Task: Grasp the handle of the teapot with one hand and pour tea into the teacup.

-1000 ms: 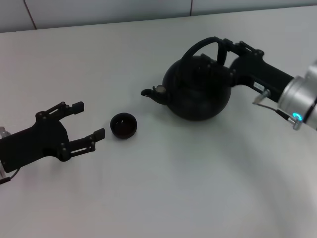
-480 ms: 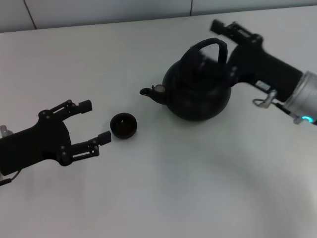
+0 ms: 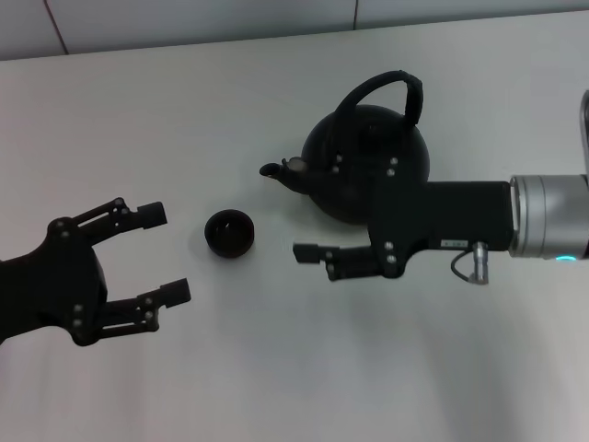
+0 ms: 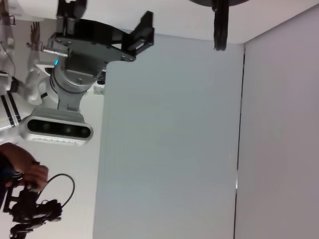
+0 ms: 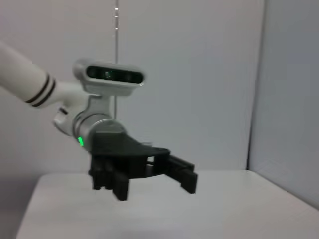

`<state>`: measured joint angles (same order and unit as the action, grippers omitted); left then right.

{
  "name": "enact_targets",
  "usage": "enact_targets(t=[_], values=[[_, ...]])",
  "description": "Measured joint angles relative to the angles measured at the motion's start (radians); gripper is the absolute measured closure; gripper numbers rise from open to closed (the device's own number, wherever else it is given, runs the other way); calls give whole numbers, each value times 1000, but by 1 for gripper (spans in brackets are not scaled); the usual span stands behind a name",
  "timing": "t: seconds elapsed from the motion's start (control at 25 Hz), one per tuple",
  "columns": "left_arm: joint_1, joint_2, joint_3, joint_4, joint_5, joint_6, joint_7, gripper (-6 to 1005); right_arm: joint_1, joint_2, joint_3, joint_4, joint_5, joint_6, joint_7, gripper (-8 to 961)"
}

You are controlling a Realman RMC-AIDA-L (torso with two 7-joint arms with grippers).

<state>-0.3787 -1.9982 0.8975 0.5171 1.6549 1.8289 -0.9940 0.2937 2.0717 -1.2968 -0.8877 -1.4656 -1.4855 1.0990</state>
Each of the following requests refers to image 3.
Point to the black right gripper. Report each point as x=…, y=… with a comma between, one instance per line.
x=442, y=212

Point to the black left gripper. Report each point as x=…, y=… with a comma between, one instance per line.
x=50, y=285

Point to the small dark teacup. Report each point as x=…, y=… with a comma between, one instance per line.
x=230, y=232

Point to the black round teapot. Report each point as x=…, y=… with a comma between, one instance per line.
x=359, y=133

